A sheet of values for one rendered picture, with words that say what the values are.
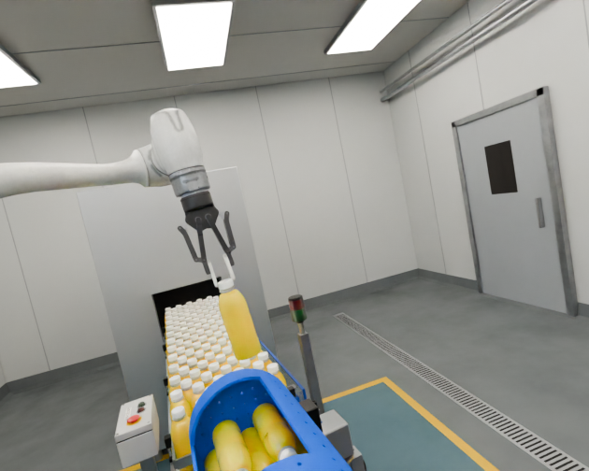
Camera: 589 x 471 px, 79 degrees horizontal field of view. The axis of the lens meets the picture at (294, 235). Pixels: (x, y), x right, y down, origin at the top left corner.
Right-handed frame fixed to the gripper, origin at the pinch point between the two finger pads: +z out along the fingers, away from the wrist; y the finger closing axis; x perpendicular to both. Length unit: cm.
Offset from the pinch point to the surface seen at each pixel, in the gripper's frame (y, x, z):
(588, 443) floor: 162, 52, 167
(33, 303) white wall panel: -203, 447, 6
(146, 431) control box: -33, 21, 39
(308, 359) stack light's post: 25, 50, 53
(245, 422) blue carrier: -6.7, 5.0, 41.7
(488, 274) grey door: 324, 261, 146
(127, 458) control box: -40, 21, 44
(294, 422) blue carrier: 2.1, -24.2, 30.8
